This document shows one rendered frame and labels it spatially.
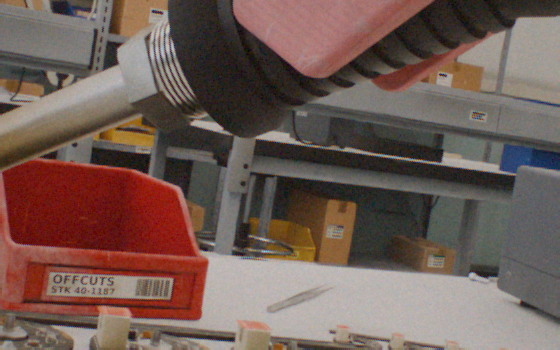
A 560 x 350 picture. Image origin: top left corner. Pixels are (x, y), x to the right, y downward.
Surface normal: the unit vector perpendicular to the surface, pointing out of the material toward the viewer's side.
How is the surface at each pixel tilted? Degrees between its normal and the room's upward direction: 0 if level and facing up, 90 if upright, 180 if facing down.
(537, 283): 90
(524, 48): 90
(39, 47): 90
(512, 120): 90
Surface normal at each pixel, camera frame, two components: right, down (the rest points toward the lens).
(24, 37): 0.45, 0.12
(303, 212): -0.83, -0.09
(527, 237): -0.95, -0.14
